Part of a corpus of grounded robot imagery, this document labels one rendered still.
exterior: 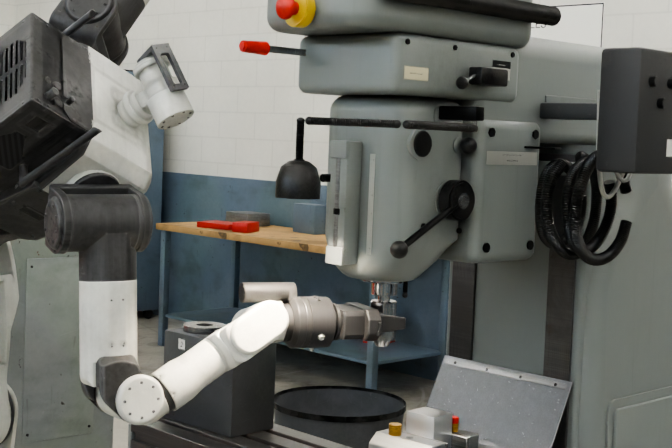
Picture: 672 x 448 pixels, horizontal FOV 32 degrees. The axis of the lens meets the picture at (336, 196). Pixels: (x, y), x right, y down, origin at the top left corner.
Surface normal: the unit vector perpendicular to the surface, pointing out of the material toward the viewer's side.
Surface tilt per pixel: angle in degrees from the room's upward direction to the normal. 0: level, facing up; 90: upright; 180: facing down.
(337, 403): 86
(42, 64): 58
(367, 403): 86
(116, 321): 85
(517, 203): 90
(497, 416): 63
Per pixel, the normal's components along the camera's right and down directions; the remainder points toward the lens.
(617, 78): -0.71, 0.00
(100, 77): 0.78, -0.48
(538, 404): -0.62, -0.44
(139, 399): 0.50, -0.03
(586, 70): 0.70, 0.07
